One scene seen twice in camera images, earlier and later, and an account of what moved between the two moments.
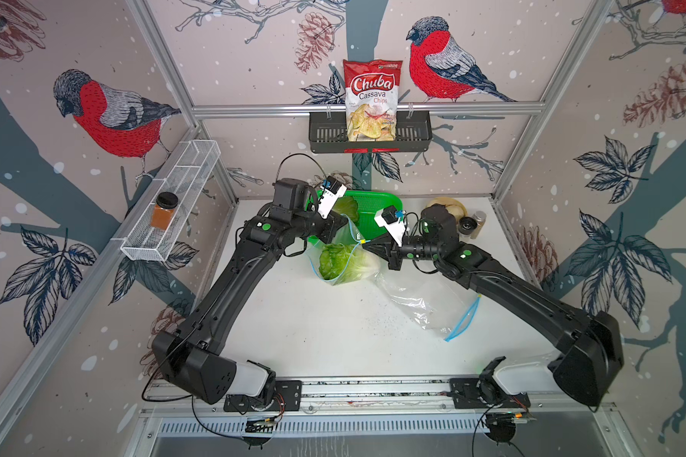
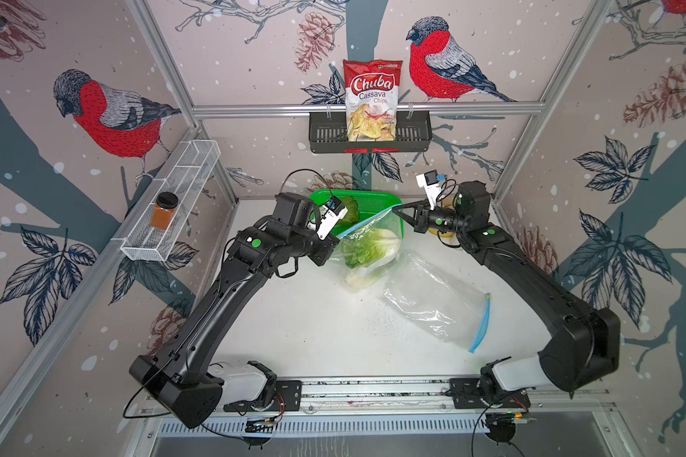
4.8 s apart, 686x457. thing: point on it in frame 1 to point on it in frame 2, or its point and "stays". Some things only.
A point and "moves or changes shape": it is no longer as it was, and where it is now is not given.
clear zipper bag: (436, 307) moves or changes shape
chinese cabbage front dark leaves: (332, 260) to (370, 248)
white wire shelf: (183, 174) stays
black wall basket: (328, 133) stays
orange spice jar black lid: (164, 212) stays
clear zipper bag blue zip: (345, 259) moves or changes shape
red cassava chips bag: (371, 93) stays
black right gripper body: (413, 249) to (445, 221)
